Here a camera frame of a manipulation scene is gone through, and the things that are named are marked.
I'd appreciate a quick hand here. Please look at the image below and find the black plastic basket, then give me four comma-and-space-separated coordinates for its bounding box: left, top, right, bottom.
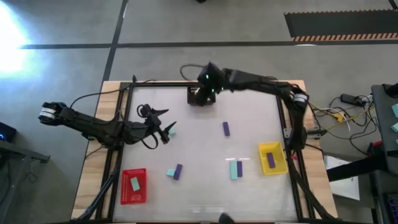
187, 86, 217, 106

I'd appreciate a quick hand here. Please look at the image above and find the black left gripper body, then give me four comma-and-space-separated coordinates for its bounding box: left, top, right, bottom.
136, 118, 170, 145

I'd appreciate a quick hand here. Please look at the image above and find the black side table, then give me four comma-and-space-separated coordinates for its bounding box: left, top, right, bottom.
369, 83, 398, 175

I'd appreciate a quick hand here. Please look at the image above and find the white paper sheet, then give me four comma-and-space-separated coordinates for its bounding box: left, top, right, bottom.
323, 154, 361, 202

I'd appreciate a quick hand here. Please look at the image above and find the red plastic basket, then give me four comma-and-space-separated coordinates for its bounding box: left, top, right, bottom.
120, 168, 147, 205

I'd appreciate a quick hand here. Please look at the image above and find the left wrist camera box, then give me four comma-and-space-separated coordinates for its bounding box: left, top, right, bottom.
142, 105, 156, 119

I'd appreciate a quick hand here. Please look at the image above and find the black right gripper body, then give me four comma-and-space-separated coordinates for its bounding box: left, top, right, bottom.
201, 68, 233, 95

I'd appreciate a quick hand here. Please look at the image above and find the black power strip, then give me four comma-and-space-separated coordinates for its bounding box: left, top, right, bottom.
340, 93, 368, 106

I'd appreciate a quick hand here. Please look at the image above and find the grey metal stand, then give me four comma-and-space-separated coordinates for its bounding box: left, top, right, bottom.
0, 139, 50, 224

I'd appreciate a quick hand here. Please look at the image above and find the dark keyboard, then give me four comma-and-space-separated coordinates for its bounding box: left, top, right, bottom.
371, 169, 398, 224

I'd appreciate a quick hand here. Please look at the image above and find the yellow floor cable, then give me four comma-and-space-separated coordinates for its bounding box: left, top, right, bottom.
307, 99, 376, 131

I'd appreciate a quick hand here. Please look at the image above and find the yellow plastic basket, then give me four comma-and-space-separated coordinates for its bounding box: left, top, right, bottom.
258, 141, 289, 175

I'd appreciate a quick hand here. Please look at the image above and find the black hazard-striped floor mat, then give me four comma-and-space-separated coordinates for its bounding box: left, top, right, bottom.
284, 9, 398, 42

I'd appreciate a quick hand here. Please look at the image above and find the black device blue light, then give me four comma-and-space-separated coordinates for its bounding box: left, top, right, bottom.
0, 121, 18, 144

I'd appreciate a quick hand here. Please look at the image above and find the long thin black cable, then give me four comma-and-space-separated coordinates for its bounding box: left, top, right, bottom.
70, 76, 156, 110

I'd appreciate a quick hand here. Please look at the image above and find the black table beam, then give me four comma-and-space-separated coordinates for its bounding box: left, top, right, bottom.
326, 152, 389, 183

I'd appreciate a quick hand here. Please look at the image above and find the black camera cable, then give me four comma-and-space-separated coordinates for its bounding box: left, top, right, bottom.
136, 104, 159, 150
180, 63, 206, 82

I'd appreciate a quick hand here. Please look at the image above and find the black pouch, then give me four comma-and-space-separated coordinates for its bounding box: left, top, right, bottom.
382, 82, 398, 99

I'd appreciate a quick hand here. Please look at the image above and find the black angular case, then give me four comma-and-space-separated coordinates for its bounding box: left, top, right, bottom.
216, 67, 278, 82

